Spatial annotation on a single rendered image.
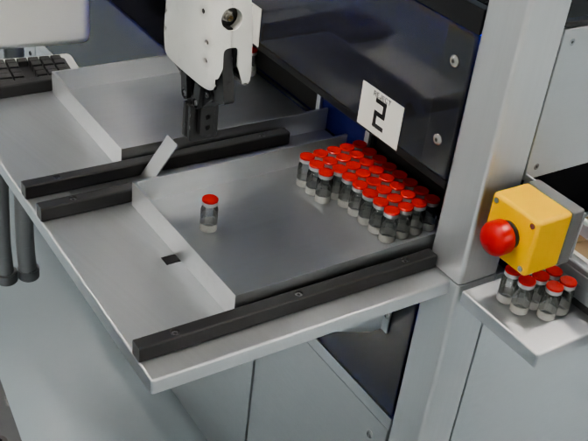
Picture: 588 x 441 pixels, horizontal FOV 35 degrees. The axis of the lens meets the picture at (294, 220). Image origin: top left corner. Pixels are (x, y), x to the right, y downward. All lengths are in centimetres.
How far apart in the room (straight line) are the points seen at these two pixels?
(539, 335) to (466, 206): 17
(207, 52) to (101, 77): 67
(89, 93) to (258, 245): 47
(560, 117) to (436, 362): 35
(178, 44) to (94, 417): 137
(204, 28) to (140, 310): 34
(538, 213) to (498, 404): 45
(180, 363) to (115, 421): 118
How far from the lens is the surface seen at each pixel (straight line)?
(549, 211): 104
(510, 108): 103
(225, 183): 127
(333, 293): 107
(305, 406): 156
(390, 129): 118
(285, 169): 132
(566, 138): 114
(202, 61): 87
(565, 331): 113
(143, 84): 153
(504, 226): 102
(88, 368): 228
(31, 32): 184
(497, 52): 102
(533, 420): 152
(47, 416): 217
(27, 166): 131
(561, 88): 108
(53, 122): 142
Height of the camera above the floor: 154
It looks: 33 degrees down
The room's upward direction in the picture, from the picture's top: 7 degrees clockwise
